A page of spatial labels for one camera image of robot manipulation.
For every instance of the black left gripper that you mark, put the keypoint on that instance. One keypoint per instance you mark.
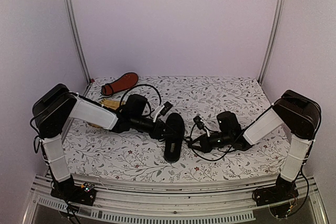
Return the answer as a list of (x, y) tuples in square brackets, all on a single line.
[(158, 131)]

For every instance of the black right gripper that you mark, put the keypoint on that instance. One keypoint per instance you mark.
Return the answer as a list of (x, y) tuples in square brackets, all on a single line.
[(206, 146)]

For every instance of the black shoelace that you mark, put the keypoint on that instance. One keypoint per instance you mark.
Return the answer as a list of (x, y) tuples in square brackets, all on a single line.
[(187, 140)]

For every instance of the black shoe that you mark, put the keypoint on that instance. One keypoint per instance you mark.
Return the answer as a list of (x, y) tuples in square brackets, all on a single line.
[(173, 137)]

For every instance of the red-soled shoe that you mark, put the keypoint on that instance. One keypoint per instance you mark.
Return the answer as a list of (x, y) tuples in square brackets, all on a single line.
[(125, 82)]

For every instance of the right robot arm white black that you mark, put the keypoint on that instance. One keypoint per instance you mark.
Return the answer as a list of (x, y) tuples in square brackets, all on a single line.
[(302, 116)]

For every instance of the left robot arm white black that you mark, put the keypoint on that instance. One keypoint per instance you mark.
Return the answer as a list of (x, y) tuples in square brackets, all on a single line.
[(52, 111)]

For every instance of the woven bamboo tray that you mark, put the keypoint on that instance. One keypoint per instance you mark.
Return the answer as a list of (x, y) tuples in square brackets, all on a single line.
[(112, 104)]

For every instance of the floral tablecloth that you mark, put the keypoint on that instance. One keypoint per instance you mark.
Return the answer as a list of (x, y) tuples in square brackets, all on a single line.
[(134, 156)]

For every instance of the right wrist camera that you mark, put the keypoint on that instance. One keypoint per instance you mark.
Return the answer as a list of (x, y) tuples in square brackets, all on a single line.
[(200, 125)]

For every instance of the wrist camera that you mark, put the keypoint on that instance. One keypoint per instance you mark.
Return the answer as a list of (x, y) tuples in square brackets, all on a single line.
[(200, 125), (161, 110)]

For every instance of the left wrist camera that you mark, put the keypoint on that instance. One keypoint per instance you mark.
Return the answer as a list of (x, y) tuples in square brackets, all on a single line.
[(161, 110)]

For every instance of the front aluminium rail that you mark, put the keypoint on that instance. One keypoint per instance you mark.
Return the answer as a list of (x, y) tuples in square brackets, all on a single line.
[(120, 201)]

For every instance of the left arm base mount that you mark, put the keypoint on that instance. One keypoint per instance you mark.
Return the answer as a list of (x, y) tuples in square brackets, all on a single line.
[(70, 192)]

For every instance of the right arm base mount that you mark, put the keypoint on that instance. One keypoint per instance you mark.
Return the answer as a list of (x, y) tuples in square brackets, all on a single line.
[(274, 194)]

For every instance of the left aluminium frame post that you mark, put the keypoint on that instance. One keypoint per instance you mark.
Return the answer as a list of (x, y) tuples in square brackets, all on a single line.
[(76, 38)]

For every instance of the aluminium frame post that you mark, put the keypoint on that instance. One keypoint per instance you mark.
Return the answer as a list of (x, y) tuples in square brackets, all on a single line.
[(271, 41), (76, 38)]

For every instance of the right aluminium frame post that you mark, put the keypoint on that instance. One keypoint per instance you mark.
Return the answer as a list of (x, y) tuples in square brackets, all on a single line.
[(271, 41)]

